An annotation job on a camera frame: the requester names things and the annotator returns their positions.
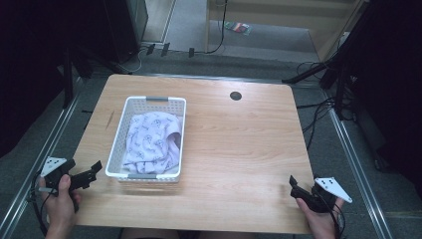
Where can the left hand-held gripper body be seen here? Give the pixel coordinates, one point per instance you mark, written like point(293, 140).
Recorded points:
point(53, 166)

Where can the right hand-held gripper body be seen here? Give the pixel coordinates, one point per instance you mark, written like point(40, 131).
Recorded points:
point(328, 187)

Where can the person's right hand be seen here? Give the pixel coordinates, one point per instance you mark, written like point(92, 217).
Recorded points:
point(321, 224)

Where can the person's left hand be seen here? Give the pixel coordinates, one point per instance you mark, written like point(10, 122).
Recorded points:
point(61, 207)

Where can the white plastic basket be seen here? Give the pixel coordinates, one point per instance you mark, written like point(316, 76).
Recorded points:
point(121, 142)

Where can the light purple printed cloth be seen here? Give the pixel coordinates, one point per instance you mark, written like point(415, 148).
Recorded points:
point(149, 142)

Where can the round black table grommet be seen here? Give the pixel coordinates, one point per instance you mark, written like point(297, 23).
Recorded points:
point(236, 96)

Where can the black tripod stand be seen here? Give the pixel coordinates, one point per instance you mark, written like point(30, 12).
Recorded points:
point(340, 83)

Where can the black plug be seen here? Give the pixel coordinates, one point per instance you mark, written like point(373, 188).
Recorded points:
point(150, 49)
point(191, 52)

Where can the dark cabinet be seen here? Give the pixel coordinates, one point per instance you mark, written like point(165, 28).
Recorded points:
point(127, 26)

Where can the colourful packet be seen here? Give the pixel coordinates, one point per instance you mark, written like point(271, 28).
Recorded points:
point(237, 28)

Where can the light wooden shelf unit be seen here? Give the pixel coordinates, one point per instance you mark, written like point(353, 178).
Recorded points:
point(318, 20)

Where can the metal floor rail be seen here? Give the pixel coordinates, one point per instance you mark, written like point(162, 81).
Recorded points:
point(361, 179)
point(36, 162)

